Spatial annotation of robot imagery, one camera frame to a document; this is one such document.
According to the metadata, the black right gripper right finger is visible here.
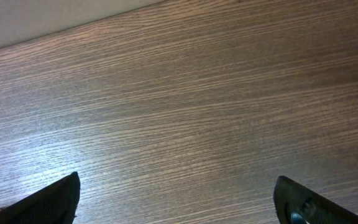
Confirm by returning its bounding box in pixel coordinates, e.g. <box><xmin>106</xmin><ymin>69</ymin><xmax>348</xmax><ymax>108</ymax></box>
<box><xmin>273</xmin><ymin>175</ymin><xmax>358</xmax><ymax>224</ymax></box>

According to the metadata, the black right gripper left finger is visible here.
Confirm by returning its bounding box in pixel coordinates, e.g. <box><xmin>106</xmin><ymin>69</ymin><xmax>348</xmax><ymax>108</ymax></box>
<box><xmin>0</xmin><ymin>172</ymin><xmax>80</xmax><ymax>224</ymax></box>

